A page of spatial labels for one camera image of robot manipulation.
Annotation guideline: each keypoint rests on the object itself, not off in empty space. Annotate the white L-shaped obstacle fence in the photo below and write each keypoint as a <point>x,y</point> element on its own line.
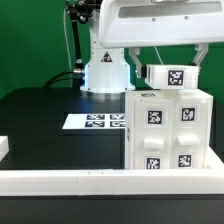
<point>209,180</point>

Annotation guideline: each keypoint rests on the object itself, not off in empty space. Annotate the white base tag plate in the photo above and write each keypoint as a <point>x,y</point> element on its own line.
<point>95,121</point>

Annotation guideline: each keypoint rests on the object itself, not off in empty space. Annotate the white cabinet top block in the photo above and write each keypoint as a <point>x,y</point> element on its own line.
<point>172,76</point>

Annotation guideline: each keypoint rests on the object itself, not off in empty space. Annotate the white cabinet body box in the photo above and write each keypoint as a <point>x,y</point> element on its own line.
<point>134,97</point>

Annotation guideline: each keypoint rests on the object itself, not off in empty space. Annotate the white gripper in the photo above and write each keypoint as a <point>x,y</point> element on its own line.
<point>140,23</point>

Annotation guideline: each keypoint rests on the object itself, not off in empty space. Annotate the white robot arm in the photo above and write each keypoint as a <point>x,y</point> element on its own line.
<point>107,70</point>

